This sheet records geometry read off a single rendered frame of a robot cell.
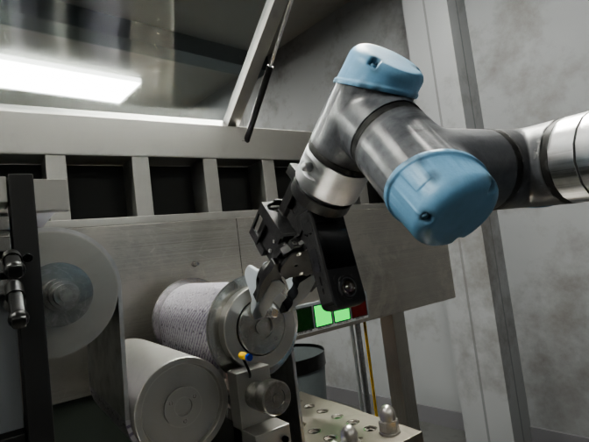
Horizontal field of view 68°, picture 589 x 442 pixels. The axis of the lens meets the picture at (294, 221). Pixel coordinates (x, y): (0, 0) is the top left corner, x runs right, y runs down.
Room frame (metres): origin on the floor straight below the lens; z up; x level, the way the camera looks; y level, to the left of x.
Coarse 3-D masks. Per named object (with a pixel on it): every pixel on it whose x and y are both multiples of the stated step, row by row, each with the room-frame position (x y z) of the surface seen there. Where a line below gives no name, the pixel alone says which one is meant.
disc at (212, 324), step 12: (240, 276) 0.63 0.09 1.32; (228, 288) 0.61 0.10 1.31; (240, 288) 0.62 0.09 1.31; (216, 300) 0.60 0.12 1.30; (216, 312) 0.60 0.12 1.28; (216, 324) 0.60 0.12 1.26; (216, 336) 0.60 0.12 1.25; (216, 348) 0.60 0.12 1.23; (216, 360) 0.60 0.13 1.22; (228, 360) 0.61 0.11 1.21
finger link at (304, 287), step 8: (288, 280) 0.61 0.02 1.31; (296, 280) 0.57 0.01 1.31; (304, 280) 0.56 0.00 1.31; (312, 280) 0.57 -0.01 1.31; (288, 288) 0.61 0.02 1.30; (296, 288) 0.57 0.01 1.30; (304, 288) 0.58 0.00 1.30; (288, 296) 0.60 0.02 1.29; (296, 296) 0.58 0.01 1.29; (304, 296) 0.59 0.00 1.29; (288, 304) 0.60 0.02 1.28; (296, 304) 0.60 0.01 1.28; (280, 312) 0.62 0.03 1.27
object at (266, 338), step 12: (240, 324) 0.60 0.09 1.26; (252, 324) 0.61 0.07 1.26; (264, 324) 0.62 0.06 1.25; (276, 324) 0.63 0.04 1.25; (240, 336) 0.60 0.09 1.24; (252, 336) 0.61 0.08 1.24; (264, 336) 0.62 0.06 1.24; (276, 336) 0.63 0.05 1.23; (252, 348) 0.61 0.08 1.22; (264, 348) 0.62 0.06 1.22
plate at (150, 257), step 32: (160, 224) 0.88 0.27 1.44; (192, 224) 0.92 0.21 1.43; (224, 224) 0.97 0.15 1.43; (256, 224) 1.01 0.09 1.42; (352, 224) 1.18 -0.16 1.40; (384, 224) 1.25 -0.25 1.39; (128, 256) 0.84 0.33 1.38; (160, 256) 0.88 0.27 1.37; (192, 256) 0.92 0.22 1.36; (224, 256) 0.96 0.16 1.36; (256, 256) 1.01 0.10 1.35; (384, 256) 1.24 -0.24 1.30; (416, 256) 1.32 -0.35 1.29; (448, 256) 1.41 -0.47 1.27; (128, 288) 0.84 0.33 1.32; (160, 288) 0.88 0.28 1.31; (384, 288) 1.23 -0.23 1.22; (416, 288) 1.31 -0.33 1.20; (448, 288) 1.39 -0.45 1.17; (128, 320) 0.84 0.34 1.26; (64, 384) 0.77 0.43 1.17
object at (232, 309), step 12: (228, 300) 0.61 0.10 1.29; (240, 300) 0.60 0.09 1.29; (276, 300) 0.64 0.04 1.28; (228, 312) 0.59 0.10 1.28; (240, 312) 0.60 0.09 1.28; (288, 312) 0.65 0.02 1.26; (228, 324) 0.59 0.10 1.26; (288, 324) 0.65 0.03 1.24; (228, 336) 0.59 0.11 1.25; (288, 336) 0.64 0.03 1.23; (228, 348) 0.59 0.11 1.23; (240, 348) 0.60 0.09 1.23; (276, 348) 0.63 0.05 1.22; (288, 348) 0.64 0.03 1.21; (240, 360) 0.60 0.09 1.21; (252, 360) 0.61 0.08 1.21; (264, 360) 0.62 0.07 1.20; (276, 360) 0.63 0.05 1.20
